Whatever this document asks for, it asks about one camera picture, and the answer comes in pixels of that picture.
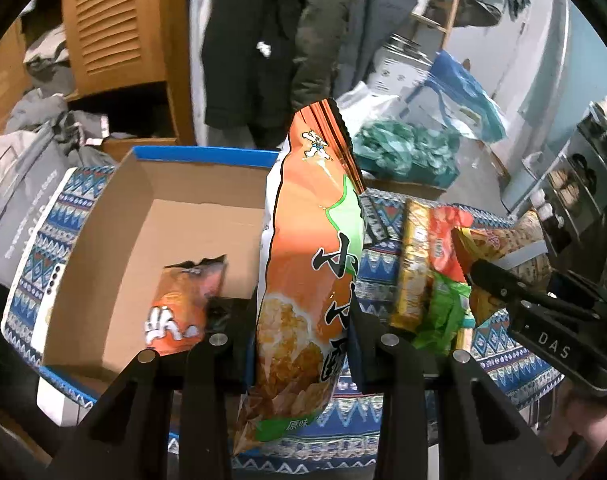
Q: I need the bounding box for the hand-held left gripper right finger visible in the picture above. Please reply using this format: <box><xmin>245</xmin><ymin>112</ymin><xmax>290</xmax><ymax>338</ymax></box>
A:
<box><xmin>347</xmin><ymin>309</ymin><xmax>555</xmax><ymax>480</ymax></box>

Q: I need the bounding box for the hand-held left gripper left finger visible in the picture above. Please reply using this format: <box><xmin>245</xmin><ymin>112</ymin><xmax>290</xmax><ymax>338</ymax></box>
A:
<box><xmin>51</xmin><ymin>297</ymin><xmax>258</xmax><ymax>480</ymax></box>

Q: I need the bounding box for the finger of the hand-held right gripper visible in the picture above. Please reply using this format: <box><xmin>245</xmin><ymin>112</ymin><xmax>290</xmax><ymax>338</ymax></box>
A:
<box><xmin>466</xmin><ymin>258</ymin><xmax>600</xmax><ymax>322</ymax></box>

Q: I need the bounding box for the orange brown snack bag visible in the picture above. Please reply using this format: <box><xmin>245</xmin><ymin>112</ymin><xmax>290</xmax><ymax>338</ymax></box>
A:
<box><xmin>451</xmin><ymin>210</ymin><xmax>552</xmax><ymax>329</ymax></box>

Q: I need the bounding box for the red orange snack packet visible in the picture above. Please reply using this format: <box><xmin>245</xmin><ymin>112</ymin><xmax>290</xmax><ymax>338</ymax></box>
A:
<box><xmin>430</xmin><ymin>206</ymin><xmax>475</xmax><ymax>281</ymax></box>

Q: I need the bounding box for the large orange snack bag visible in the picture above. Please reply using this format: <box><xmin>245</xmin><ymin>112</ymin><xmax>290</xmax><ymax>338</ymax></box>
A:
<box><xmin>232</xmin><ymin>97</ymin><xmax>367</xmax><ymax>456</ymax></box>

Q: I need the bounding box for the blue cardboard box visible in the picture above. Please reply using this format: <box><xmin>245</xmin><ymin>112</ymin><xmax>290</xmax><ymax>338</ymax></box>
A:
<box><xmin>36</xmin><ymin>146</ymin><xmax>283</xmax><ymax>428</ymax></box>

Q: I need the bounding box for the small orange snack packet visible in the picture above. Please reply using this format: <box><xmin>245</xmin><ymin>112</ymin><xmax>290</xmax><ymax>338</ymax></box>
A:
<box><xmin>142</xmin><ymin>255</ymin><xmax>228</xmax><ymax>357</ymax></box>

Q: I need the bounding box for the green snack packet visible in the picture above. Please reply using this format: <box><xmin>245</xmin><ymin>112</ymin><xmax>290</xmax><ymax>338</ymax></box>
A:
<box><xmin>411</xmin><ymin>272</ymin><xmax>472</xmax><ymax>359</ymax></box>

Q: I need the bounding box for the patterned tablecloth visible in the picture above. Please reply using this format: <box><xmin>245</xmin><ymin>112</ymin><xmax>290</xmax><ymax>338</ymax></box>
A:
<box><xmin>1</xmin><ymin>166</ymin><xmax>569</xmax><ymax>461</ymax></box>

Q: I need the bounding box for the yellow cracker packet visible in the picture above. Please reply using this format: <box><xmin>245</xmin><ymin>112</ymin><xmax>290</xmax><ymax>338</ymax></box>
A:
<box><xmin>389</xmin><ymin>199</ymin><xmax>437</xmax><ymax>334</ymax></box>

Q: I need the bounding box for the shoe rack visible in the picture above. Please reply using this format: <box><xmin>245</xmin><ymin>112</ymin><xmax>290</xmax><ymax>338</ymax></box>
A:
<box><xmin>521</xmin><ymin>95</ymin><xmax>607</xmax><ymax>282</ymax></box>

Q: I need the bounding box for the green tissue paper bundle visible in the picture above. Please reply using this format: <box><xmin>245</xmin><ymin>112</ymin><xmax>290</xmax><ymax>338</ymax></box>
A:
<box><xmin>353</xmin><ymin>119</ymin><xmax>462</xmax><ymax>182</ymax></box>

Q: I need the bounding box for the blue plastic bag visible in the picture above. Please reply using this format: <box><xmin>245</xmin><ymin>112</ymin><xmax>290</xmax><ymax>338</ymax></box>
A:
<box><xmin>408</xmin><ymin>50</ymin><xmax>507</xmax><ymax>144</ymax></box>

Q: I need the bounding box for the white plastic bag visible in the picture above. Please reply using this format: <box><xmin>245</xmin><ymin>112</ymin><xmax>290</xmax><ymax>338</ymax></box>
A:
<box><xmin>336</xmin><ymin>80</ymin><xmax>410</xmax><ymax>137</ymax></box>

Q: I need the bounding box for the white printed box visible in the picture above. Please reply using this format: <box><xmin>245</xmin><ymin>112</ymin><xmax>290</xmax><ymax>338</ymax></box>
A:
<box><xmin>371</xmin><ymin>34</ymin><xmax>435</xmax><ymax>97</ymax></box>

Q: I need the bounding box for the wooden ladder rack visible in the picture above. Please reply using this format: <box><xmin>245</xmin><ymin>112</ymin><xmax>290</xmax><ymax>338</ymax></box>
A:
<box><xmin>410</xmin><ymin>0</ymin><xmax>468</xmax><ymax>52</ymax></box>

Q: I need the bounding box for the olive jacket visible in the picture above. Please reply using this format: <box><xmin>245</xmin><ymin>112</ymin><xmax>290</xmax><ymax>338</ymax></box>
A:
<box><xmin>290</xmin><ymin>0</ymin><xmax>360</xmax><ymax>112</ymax></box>

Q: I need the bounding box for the black coat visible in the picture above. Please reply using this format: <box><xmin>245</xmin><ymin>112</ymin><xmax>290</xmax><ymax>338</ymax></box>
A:
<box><xmin>201</xmin><ymin>0</ymin><xmax>305</xmax><ymax>150</ymax></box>

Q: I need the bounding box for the white garment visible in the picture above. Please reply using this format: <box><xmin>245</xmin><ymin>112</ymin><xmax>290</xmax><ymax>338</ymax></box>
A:
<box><xmin>188</xmin><ymin>0</ymin><xmax>225</xmax><ymax>147</ymax></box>

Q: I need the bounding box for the wooden louvered cabinet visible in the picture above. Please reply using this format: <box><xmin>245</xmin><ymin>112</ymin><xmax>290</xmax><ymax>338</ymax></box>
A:
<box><xmin>0</xmin><ymin>0</ymin><xmax>199</xmax><ymax>162</ymax></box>

